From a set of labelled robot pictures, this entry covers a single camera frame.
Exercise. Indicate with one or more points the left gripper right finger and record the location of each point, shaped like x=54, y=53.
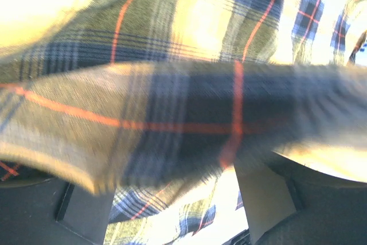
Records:
x=288, y=203

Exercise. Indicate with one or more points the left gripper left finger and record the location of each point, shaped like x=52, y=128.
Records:
x=53, y=212

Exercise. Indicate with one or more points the yellow plaid flannel shirt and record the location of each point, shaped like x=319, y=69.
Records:
x=156, y=101

